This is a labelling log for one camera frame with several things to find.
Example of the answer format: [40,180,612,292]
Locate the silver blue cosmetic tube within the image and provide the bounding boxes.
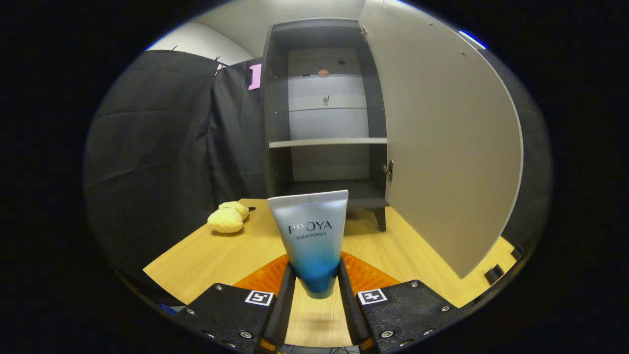
[267,190,349,300]

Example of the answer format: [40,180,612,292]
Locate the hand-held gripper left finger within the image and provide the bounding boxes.
[172,253,297,354]

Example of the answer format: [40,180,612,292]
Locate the yellow fluffy sponge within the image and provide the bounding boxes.
[219,201,250,221]
[207,208,244,234]

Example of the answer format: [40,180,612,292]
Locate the dark grey cabinet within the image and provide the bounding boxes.
[262,18,394,232]

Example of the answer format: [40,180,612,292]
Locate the grey cabinet door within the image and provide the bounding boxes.
[358,0,524,279]

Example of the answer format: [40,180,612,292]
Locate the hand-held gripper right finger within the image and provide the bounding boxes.
[338,252,465,354]

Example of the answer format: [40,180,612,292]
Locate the grey cabinet shelf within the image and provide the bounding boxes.
[269,137,388,148]

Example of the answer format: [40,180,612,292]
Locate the black backdrop cloth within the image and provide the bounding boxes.
[83,47,553,305]

